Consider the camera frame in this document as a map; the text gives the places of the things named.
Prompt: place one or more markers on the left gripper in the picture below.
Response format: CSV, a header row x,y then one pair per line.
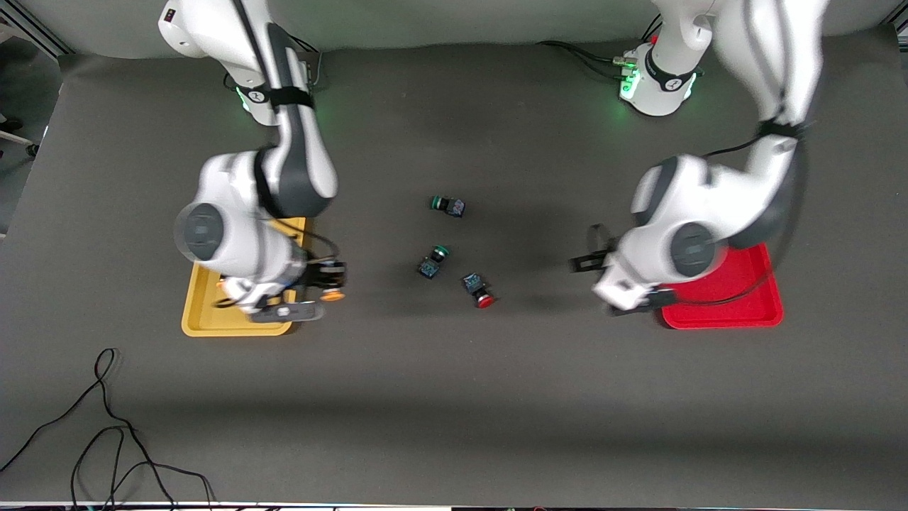
x,y
594,261

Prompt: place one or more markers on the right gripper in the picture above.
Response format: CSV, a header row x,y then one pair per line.
x,y
317,274

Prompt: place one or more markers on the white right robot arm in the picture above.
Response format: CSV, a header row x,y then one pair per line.
x,y
298,163

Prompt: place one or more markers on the yellow plastic tray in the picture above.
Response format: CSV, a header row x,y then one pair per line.
x,y
202,319

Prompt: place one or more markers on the red plastic tray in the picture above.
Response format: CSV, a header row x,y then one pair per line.
x,y
745,298

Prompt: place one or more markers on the dark grey table mat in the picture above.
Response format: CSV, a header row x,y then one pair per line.
x,y
454,397

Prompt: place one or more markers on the rolling stand leg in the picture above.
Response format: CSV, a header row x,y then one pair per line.
x,y
21,140

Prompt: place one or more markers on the green push button switch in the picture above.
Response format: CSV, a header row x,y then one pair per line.
x,y
454,208
428,268

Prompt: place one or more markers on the red push button switch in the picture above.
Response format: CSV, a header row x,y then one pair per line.
x,y
484,300

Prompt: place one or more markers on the aluminium frame rail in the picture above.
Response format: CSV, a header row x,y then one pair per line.
x,y
35,28

